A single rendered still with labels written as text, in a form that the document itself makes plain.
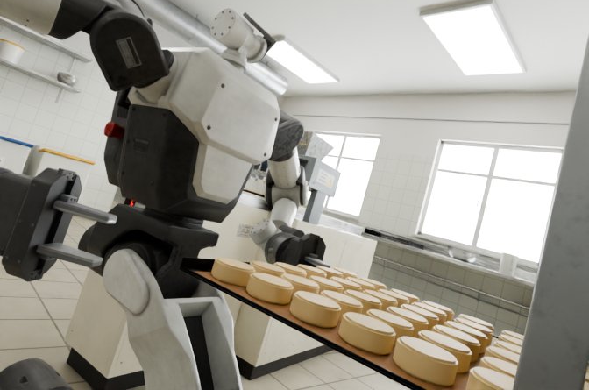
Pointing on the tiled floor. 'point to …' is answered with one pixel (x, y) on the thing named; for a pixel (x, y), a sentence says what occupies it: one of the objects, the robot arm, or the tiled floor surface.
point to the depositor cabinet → (251, 322)
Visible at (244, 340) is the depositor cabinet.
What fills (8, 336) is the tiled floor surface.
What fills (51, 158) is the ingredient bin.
